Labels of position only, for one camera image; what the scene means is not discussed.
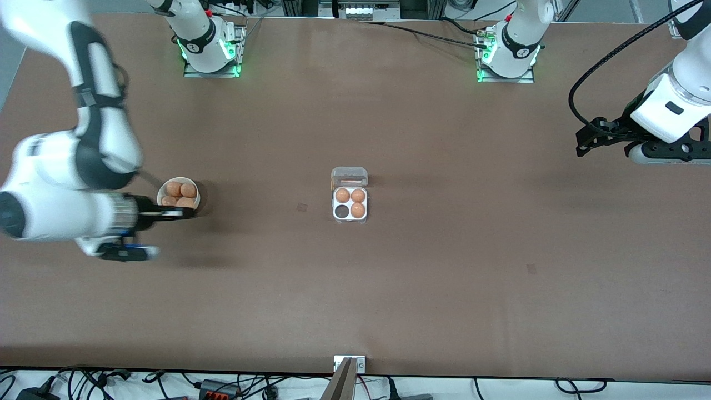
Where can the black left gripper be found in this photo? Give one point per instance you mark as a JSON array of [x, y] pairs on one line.
[[615, 130]]

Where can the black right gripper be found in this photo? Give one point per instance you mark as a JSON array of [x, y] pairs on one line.
[[145, 213]]

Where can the clear plastic egg box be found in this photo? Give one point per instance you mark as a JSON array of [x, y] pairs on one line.
[[350, 173]]

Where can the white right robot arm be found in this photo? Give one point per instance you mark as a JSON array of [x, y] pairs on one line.
[[50, 166]]

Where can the grey flat box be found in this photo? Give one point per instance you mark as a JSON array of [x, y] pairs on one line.
[[415, 396]]

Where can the white bowl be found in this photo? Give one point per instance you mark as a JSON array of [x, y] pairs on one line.
[[180, 179]]

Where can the black device orange connectors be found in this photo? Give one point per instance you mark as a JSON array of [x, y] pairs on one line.
[[214, 390]]

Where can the black power adapter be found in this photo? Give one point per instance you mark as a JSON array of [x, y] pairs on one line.
[[36, 395]]

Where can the grey power strip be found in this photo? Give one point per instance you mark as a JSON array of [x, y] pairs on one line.
[[361, 11]]

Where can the metal table corner bracket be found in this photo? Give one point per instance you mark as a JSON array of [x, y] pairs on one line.
[[676, 32]]

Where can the brown camera mount pole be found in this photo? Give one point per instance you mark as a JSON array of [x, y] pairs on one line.
[[340, 386]]

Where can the metal table edge bracket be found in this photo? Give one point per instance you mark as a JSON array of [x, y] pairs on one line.
[[361, 365]]

